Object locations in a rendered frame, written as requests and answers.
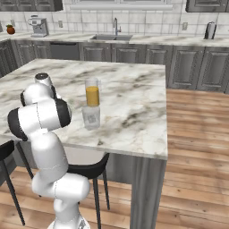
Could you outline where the grey wall cupboard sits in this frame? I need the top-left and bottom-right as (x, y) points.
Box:
(185, 0), (229, 13)
(0, 0), (64, 13)

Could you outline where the grey kitchen island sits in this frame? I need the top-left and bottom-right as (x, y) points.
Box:
(0, 57), (169, 229)

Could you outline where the grey side cupboard run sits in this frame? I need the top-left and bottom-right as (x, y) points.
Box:
(0, 39), (18, 79)

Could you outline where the grey base cupboard run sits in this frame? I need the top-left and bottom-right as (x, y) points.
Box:
(12, 39), (229, 94)

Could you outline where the silver coffee machine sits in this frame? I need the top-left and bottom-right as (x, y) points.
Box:
(27, 14), (50, 38)

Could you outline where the white window sill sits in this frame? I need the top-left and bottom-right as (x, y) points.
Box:
(69, 0), (174, 12)

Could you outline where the steel sink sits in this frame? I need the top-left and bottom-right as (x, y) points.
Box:
(89, 33), (134, 42)

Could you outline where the chrome tap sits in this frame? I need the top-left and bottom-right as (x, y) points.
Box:
(112, 17), (123, 37)

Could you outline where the black bar stool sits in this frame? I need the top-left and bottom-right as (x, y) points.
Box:
(66, 152), (111, 229)
(0, 139), (42, 226)

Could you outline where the dark grey dishwasher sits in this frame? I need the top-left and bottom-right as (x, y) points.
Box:
(49, 41), (81, 61)

